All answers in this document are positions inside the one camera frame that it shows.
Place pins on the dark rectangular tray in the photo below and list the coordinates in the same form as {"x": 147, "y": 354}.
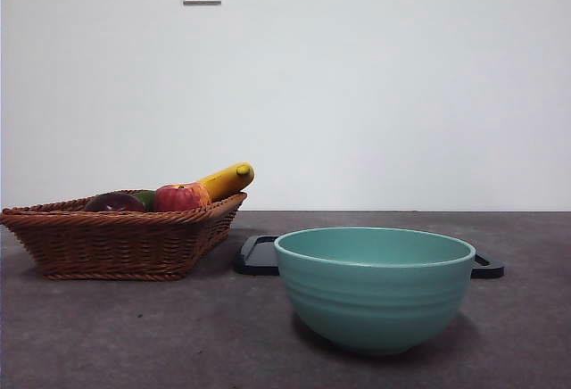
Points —
{"x": 254, "y": 259}

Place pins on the teal ribbed bowl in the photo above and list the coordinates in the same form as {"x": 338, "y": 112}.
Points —
{"x": 374, "y": 304}

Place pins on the dark purple plum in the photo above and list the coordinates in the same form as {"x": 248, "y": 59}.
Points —
{"x": 113, "y": 204}

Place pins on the brown wicker basket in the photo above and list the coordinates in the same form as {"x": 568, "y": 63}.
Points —
{"x": 111, "y": 246}

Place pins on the red apple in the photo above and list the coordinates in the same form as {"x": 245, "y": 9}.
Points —
{"x": 178, "y": 199}

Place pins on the yellow banana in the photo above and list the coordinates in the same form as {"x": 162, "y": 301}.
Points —
{"x": 223, "y": 181}

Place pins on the green fruit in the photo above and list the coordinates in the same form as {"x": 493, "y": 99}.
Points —
{"x": 148, "y": 199}

